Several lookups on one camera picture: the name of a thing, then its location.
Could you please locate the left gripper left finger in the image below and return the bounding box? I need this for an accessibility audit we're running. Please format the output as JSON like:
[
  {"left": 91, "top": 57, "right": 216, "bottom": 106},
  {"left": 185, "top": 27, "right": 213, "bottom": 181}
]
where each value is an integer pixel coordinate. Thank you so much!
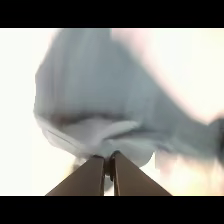
[{"left": 45, "top": 155, "right": 106, "bottom": 197}]

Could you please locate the blue garment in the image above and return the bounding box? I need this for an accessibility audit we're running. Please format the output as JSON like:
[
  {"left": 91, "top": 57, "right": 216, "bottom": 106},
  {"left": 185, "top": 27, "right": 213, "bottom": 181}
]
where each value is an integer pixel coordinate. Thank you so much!
[{"left": 32, "top": 28, "right": 224, "bottom": 169}]

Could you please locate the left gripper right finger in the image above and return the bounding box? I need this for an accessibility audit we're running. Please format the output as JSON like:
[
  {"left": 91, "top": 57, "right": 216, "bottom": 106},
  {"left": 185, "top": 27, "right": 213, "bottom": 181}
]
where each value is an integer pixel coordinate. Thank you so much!
[{"left": 110, "top": 150, "right": 173, "bottom": 197}]

